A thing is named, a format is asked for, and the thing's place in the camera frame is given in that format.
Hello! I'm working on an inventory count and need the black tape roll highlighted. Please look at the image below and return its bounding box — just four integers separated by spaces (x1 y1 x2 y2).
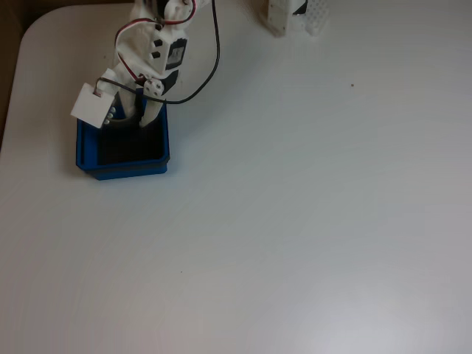
109 113 144 132

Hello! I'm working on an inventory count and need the blue square plastic box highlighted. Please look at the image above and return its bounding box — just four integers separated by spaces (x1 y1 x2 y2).
74 94 171 181

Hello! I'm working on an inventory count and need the red cable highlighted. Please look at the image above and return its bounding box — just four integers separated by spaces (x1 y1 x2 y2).
114 0 200 84

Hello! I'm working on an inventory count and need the white square camera box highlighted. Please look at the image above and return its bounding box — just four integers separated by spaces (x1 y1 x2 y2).
69 68 123 129

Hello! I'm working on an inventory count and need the black cable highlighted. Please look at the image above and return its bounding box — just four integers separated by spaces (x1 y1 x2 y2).
96 0 221 105

